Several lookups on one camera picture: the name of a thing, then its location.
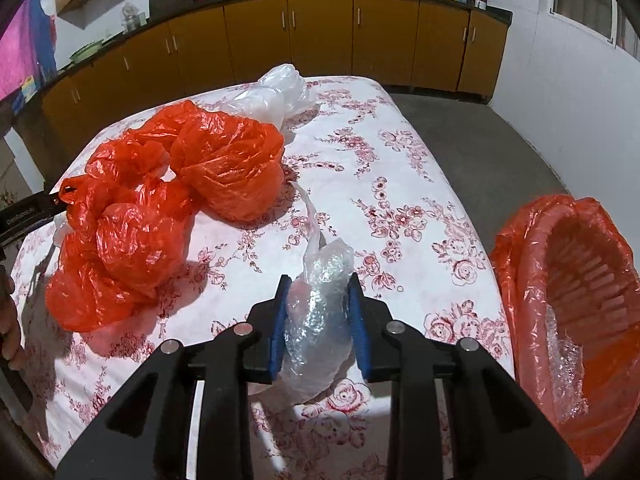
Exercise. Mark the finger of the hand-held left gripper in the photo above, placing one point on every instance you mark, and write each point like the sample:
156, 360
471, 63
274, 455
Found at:
52, 201

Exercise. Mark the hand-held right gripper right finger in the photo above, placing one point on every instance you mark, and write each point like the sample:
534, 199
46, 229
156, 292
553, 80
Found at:
362, 340

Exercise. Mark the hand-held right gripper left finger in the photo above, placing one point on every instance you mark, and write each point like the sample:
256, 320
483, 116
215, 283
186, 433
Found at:
277, 340

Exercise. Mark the clear plastic bag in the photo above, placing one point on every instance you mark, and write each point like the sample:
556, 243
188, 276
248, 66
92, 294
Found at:
315, 330

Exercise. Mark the orange plastic bag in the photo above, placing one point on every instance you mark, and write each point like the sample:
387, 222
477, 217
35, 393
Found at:
225, 165
120, 260

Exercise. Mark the red basket with red liner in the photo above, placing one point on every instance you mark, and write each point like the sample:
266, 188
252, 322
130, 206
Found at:
520, 280

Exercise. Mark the white translucent plastic bag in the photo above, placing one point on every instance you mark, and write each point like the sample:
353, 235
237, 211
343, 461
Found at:
277, 92

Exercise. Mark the person's left hand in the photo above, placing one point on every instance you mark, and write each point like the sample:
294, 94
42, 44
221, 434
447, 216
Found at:
7, 320

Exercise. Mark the floral tablecloth table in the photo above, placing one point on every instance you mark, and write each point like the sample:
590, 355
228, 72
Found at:
380, 200

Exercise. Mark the green basin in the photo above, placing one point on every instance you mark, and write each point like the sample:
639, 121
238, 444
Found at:
86, 52

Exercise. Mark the pink and blue cloth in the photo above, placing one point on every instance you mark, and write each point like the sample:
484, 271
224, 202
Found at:
22, 40

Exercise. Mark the glass jar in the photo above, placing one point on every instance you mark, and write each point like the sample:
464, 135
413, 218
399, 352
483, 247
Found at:
132, 19

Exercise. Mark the wooden lower cabinets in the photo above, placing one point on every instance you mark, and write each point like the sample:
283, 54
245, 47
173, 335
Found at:
310, 40

